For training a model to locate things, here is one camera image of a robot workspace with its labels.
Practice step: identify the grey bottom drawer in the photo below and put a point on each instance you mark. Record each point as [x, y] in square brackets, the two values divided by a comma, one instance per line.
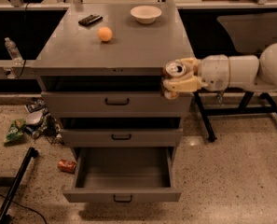
[123, 175]

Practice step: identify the clear plastic water bottle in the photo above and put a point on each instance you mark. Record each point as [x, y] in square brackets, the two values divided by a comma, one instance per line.
[13, 51]

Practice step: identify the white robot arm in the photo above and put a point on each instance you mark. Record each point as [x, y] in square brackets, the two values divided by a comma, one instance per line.
[249, 73]

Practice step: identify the black folding table stand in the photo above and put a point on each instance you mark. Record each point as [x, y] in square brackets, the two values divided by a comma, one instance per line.
[249, 34]

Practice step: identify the pile of floor litter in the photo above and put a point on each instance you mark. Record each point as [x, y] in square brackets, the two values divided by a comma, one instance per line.
[39, 122]

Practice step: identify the grey metal drawer cabinet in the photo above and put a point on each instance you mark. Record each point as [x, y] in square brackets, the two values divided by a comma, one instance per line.
[75, 59]

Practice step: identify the black stand leg left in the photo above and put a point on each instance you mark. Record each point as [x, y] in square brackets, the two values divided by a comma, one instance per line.
[4, 216]

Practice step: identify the grey middle drawer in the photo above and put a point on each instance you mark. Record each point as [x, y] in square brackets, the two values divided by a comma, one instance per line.
[121, 138]

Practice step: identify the red crushed can on floor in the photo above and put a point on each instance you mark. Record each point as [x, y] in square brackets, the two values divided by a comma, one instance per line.
[66, 166]

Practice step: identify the green chip bag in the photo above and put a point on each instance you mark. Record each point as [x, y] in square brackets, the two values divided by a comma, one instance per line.
[15, 131]

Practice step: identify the orange fruit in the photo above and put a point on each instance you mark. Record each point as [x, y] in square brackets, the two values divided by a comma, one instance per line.
[105, 34]

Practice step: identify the grey top drawer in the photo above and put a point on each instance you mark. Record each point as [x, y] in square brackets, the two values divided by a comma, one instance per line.
[70, 103]

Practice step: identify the white paper bowl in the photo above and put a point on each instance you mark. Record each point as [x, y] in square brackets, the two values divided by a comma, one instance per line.
[145, 14]

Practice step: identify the black snack bar wrapper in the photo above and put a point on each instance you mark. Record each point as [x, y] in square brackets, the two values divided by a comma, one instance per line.
[91, 19]

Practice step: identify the grey drawer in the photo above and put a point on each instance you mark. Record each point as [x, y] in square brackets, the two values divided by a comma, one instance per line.
[121, 138]
[123, 175]
[70, 103]

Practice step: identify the orange soda can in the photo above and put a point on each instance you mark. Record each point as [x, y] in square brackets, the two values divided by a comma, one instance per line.
[173, 71]

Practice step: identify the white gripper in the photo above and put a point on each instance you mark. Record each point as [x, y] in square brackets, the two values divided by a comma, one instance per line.
[214, 71]

